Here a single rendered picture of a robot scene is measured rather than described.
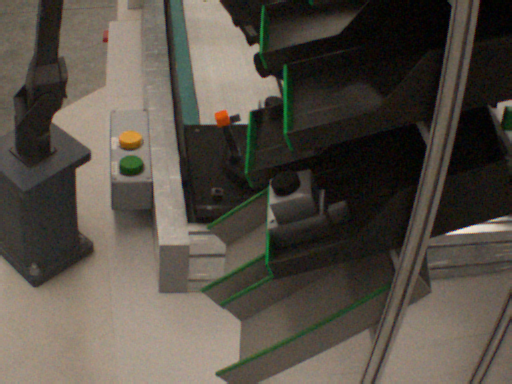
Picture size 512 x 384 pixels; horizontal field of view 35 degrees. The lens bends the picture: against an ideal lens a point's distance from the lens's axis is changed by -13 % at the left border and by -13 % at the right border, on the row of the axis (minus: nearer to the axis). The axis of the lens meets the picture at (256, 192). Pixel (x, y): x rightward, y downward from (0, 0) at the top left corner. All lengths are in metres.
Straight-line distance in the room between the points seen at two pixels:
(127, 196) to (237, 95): 0.38
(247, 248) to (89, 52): 2.58
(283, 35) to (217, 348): 0.50
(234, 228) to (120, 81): 0.69
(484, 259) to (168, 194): 0.54
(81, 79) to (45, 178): 2.28
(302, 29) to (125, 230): 0.59
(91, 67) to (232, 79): 1.89
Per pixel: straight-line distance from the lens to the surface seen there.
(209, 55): 1.86
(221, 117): 1.39
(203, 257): 1.35
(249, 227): 1.26
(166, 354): 1.30
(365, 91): 0.90
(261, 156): 1.10
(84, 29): 3.95
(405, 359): 1.34
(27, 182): 1.27
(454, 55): 0.76
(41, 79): 1.24
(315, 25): 1.03
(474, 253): 1.48
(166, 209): 1.38
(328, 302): 1.08
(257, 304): 1.15
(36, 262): 1.39
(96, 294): 1.38
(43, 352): 1.30
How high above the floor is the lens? 1.84
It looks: 38 degrees down
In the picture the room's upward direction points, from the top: 7 degrees clockwise
